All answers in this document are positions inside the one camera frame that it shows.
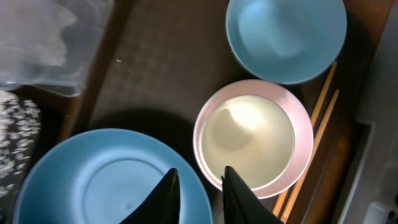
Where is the grey dishwasher rack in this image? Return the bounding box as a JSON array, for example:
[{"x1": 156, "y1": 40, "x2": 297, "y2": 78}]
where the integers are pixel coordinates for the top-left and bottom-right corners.
[{"x1": 331, "y1": 1, "x2": 397, "y2": 223}]

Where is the light blue bowl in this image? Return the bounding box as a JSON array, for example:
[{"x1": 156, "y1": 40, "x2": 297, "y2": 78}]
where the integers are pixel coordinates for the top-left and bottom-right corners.
[{"x1": 225, "y1": 0, "x2": 348, "y2": 85}]

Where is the black tray bin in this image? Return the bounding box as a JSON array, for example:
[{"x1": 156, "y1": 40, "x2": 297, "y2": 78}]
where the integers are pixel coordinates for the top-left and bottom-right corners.
[{"x1": 1, "y1": 90, "x2": 62, "y2": 213}]

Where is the wooden chopstick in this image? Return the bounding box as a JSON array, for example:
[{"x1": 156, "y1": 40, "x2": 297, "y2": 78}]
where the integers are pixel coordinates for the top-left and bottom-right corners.
[
  {"x1": 280, "y1": 90, "x2": 340, "y2": 223},
  {"x1": 272, "y1": 61, "x2": 337, "y2": 220}
]

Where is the cream white cup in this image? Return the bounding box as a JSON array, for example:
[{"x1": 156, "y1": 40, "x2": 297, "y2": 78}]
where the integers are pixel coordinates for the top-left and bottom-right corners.
[{"x1": 200, "y1": 95, "x2": 295, "y2": 189}]

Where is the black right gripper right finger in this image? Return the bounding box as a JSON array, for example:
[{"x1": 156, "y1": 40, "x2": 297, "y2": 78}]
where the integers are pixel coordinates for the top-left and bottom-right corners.
[{"x1": 221, "y1": 166, "x2": 283, "y2": 224}]

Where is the dark blue plate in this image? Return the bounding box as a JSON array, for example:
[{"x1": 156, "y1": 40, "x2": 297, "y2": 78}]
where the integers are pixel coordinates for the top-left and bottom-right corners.
[{"x1": 12, "y1": 129, "x2": 212, "y2": 224}]

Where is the rice pile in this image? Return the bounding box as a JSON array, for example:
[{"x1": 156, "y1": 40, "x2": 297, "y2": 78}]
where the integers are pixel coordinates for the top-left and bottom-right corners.
[{"x1": 1, "y1": 90, "x2": 41, "y2": 199}]

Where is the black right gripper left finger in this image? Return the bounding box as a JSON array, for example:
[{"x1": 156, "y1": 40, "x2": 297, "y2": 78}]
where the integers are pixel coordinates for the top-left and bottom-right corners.
[{"x1": 121, "y1": 168, "x2": 180, "y2": 224}]

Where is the clear plastic bin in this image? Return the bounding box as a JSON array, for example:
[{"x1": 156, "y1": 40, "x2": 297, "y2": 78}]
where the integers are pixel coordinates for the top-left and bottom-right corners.
[{"x1": 1, "y1": 0, "x2": 114, "y2": 97}]

